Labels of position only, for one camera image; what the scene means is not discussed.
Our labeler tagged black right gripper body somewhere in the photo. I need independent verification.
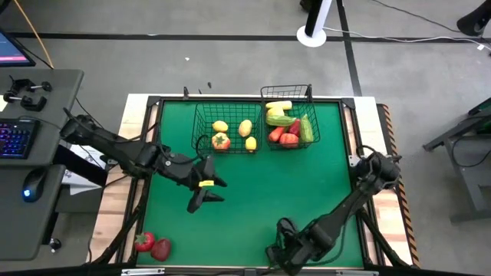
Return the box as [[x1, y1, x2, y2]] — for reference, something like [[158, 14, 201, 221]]
[[282, 228, 331, 264]]

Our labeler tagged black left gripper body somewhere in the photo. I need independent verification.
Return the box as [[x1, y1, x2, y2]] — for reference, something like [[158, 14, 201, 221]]
[[173, 153, 211, 192]]

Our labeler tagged red orange round fruit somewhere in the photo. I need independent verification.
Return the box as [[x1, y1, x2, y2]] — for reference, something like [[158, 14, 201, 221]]
[[211, 132, 232, 151]]

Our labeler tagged pale yellow oval fruit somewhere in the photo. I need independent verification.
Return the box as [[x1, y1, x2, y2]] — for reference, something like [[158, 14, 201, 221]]
[[238, 119, 254, 138]]

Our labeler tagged dark red plum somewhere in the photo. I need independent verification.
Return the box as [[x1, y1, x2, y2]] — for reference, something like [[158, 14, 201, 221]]
[[150, 238, 173, 262]]

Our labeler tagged red strawberry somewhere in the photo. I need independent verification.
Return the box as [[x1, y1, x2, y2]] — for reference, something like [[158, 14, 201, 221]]
[[133, 231, 157, 253]]

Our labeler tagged orange carrot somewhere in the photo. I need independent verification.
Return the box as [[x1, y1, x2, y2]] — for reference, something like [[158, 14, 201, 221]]
[[267, 126, 287, 143]]

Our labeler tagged red bell pepper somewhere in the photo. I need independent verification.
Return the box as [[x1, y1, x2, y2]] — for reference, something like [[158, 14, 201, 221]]
[[278, 132, 300, 150]]

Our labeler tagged yellow banana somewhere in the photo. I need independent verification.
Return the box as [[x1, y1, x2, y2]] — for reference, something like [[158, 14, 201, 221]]
[[265, 100, 294, 110]]

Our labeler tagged green table mat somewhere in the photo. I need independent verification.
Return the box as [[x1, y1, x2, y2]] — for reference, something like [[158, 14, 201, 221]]
[[137, 100, 364, 268]]

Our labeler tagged orange black hazard strip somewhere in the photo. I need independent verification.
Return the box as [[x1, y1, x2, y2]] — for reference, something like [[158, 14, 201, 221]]
[[377, 103, 421, 268]]

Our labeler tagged white paper sheet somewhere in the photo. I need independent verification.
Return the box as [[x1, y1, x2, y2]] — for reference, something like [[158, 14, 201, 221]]
[[62, 144, 110, 196]]

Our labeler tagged grey desk panel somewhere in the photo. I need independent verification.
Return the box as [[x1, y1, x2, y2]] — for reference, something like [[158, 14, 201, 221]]
[[0, 67, 84, 166], [0, 164, 67, 262]]

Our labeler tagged black computer mouse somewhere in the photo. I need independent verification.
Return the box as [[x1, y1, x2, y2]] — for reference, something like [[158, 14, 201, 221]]
[[21, 167, 49, 203]]

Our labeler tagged white round stand with pole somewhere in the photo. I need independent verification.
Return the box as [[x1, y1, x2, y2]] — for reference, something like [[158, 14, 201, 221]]
[[295, 0, 334, 48]]

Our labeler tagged black c-clamp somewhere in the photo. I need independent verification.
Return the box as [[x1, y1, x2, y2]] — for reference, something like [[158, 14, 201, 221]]
[[5, 78, 53, 95], [2, 94, 48, 113]]

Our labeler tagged backlit black keyboard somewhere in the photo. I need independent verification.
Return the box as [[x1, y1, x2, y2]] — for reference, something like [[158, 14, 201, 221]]
[[0, 117, 41, 160]]

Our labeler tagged grey metal side table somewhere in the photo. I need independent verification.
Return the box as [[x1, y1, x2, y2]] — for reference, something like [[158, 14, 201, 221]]
[[421, 97, 491, 224]]

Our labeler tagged black computer monitor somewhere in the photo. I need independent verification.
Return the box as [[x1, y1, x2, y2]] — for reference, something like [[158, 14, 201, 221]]
[[0, 28, 36, 68]]

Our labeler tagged black chair base leg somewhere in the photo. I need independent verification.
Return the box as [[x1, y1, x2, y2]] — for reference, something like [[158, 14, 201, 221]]
[[456, 0, 491, 38]]

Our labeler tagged black wire basket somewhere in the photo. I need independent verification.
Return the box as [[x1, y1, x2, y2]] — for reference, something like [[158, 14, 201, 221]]
[[260, 84, 321, 151], [190, 101, 264, 156]]

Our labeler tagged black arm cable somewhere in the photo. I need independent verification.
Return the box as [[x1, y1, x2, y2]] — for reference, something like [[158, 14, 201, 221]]
[[275, 217, 299, 246], [194, 133, 213, 163]]

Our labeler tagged black metal rig frame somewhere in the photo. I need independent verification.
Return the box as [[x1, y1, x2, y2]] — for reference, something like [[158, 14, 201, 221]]
[[86, 94, 414, 276]]

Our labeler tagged yellow hanging cable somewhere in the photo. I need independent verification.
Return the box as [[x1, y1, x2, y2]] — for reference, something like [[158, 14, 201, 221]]
[[12, 0, 54, 70]]

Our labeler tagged white floor cable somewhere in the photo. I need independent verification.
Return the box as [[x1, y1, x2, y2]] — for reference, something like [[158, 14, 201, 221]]
[[321, 26, 491, 53]]

